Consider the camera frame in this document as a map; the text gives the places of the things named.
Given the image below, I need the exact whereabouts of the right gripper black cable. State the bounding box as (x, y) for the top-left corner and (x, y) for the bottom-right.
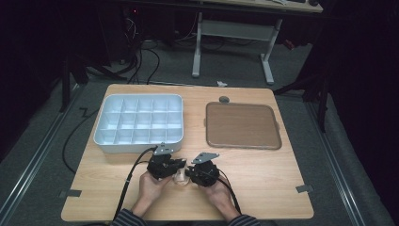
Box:
(215, 168), (243, 216)

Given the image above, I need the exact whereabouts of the person's left hand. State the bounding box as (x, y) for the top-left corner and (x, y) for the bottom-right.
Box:
(137, 170), (174, 209)

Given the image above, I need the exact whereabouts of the peach sock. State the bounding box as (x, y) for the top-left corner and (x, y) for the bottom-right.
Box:
(172, 169), (191, 186)

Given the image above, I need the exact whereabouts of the white-legged desk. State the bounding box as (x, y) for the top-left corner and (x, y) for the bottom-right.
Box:
(190, 0), (325, 87)

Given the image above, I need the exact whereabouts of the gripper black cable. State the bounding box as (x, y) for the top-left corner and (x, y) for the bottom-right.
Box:
(112, 146), (158, 222)
(215, 168), (243, 216)

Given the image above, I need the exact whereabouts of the black metal stand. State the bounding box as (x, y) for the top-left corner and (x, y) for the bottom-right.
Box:
(58, 51), (92, 114)
(272, 70), (331, 134)

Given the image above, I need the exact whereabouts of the bundle of black cables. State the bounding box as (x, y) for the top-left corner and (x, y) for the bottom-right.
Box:
(123, 15), (162, 86)

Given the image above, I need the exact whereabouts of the brown wooden tray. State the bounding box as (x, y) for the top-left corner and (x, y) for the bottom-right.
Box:
(204, 101), (282, 151)

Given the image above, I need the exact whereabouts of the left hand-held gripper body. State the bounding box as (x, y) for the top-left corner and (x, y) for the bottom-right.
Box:
(146, 142), (177, 181)

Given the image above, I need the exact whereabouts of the white compartment box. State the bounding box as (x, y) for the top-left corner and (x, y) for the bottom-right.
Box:
(93, 93), (184, 154)

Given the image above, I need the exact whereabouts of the person's right hand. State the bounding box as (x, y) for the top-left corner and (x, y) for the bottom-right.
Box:
(200, 179), (235, 212)

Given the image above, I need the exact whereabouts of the black floor cable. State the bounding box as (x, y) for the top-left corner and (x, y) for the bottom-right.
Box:
(61, 106), (102, 175)

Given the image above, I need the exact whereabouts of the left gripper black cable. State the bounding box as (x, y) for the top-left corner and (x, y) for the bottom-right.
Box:
(112, 146), (158, 222)

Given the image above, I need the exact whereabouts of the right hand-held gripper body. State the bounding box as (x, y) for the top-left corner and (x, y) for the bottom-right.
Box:
(189, 152), (221, 188)

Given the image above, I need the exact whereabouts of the metal floor rail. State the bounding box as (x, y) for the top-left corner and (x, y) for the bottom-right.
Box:
(0, 84), (83, 220)
(304, 101), (367, 226)

